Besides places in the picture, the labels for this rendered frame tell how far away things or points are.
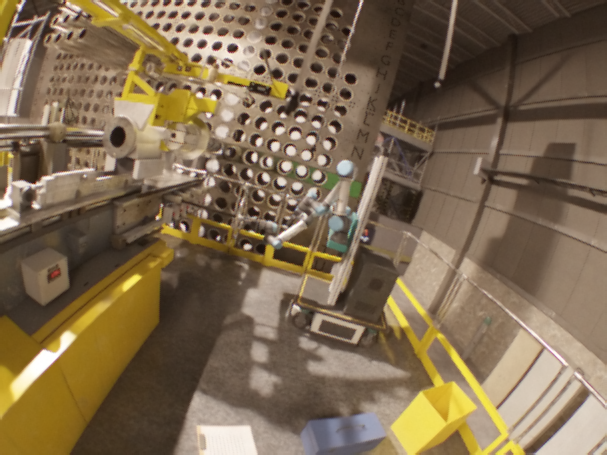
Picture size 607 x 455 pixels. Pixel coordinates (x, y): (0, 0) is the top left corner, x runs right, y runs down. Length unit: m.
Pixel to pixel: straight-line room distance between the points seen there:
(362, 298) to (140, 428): 1.96
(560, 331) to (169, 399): 6.96
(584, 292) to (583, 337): 0.98
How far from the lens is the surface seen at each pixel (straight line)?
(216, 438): 1.65
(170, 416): 1.71
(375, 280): 2.28
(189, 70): 2.38
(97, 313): 1.43
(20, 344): 1.35
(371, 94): 4.40
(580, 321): 6.85
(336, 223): 1.93
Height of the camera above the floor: 1.49
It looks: 14 degrees down
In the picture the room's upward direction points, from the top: 18 degrees clockwise
